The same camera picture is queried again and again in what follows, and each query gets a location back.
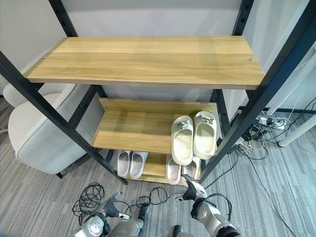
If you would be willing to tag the white power strip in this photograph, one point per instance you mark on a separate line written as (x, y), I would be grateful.
(272, 122)

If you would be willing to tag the beige slipper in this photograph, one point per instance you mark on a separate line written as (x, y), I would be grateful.
(173, 172)
(191, 169)

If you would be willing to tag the large wooden shelf board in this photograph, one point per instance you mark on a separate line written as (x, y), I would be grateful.
(148, 64)

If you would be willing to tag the cream slipper with oval charm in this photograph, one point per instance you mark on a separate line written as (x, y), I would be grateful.
(182, 143)

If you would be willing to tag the cream upholstered chair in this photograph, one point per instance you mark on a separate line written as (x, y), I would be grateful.
(14, 95)

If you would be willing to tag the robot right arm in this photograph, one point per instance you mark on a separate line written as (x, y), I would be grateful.
(212, 217)

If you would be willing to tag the light grey upholstered chair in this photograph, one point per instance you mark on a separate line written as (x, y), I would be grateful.
(47, 138)

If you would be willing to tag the black metal rack frame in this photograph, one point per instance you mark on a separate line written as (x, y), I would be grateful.
(269, 81)

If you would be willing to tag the white desk leg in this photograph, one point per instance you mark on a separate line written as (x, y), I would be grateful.
(300, 111)

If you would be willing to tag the robot dark right foot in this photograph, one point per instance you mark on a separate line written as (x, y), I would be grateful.
(178, 231)

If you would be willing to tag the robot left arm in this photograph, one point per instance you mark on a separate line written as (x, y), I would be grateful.
(95, 225)

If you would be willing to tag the cream slipper with green charm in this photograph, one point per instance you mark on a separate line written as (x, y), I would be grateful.
(205, 138)

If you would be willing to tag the robot silver legs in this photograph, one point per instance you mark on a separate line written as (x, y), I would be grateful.
(129, 227)

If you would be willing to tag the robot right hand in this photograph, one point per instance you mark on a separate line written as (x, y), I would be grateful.
(195, 191)

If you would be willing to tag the low wooden shelf board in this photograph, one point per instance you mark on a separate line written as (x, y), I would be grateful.
(155, 166)

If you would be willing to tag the pale grey slipper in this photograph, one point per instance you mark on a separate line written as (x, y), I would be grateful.
(137, 165)
(124, 164)

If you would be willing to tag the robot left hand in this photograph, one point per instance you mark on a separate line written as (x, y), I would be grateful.
(110, 209)

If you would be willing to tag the robot dark foot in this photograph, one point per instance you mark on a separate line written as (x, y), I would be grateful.
(178, 231)
(144, 211)

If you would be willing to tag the robot dark left foot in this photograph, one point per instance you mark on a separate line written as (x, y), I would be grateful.
(144, 211)

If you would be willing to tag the white slanted desk post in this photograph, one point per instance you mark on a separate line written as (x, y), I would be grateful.
(288, 59)

